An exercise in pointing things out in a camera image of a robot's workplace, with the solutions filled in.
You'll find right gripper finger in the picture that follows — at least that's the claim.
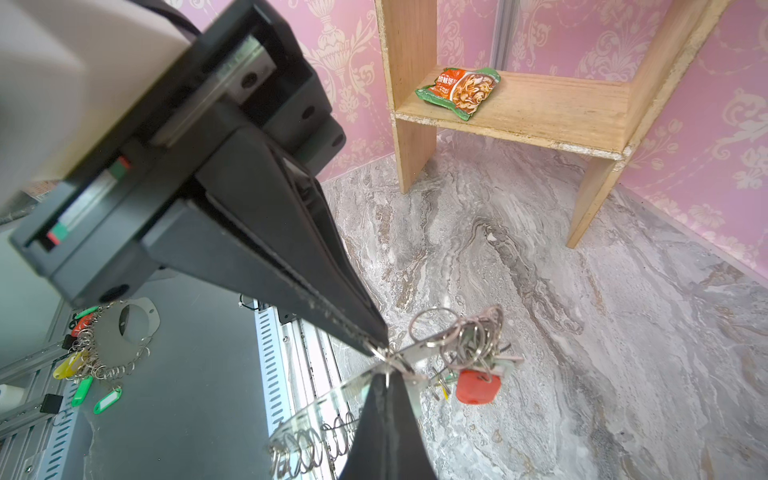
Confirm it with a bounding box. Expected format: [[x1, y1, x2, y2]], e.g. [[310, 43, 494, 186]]
[[340, 371, 437, 480]]

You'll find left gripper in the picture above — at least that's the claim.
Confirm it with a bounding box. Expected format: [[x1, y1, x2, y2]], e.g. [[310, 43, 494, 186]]
[[11, 1, 388, 356]]

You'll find spare keyring with coloured tags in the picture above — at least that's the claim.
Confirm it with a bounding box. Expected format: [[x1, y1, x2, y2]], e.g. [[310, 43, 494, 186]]
[[53, 297, 161, 415]]

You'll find orange green snack packet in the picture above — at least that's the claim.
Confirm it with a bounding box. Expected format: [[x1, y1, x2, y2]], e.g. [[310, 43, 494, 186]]
[[415, 68, 502, 121]]

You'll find wooden two-tier shelf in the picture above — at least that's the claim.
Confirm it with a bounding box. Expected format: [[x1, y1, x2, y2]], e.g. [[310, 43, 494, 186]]
[[375, 1, 730, 248]]

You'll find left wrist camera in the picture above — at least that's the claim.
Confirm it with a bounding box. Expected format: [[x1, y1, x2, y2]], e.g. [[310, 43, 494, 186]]
[[1, 1, 200, 202]]

